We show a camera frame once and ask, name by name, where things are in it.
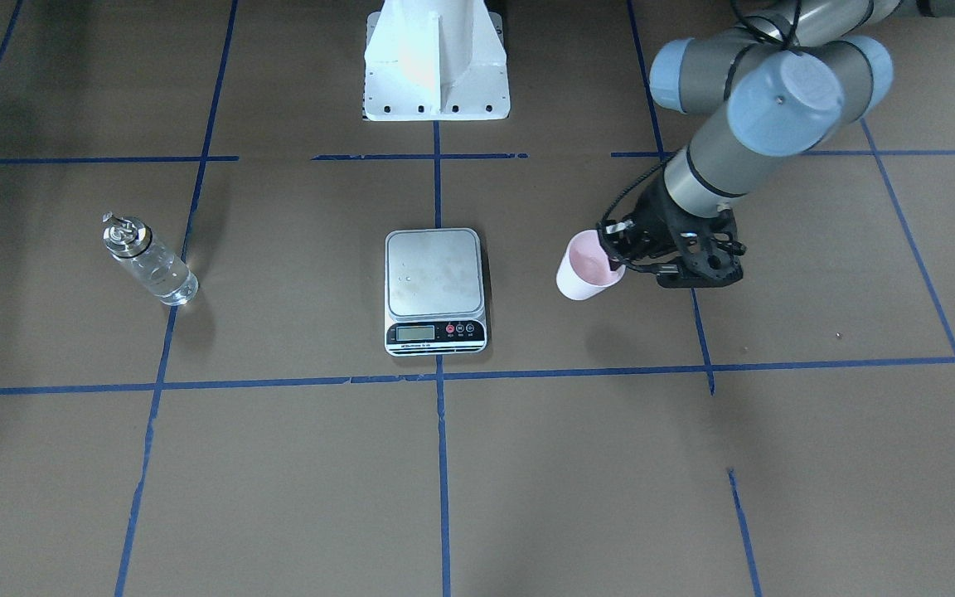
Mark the silver digital kitchen scale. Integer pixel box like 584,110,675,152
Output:
384,227,489,357

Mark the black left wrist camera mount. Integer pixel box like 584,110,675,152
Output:
656,206,746,289

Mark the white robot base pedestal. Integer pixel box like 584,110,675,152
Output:
361,1,511,122

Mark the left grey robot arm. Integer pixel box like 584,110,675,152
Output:
596,1,955,288

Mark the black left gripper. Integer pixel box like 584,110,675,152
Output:
600,177,680,271

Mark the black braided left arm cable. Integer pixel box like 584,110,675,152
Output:
599,0,802,235

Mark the pink plastic cup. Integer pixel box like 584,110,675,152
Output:
555,230,627,301

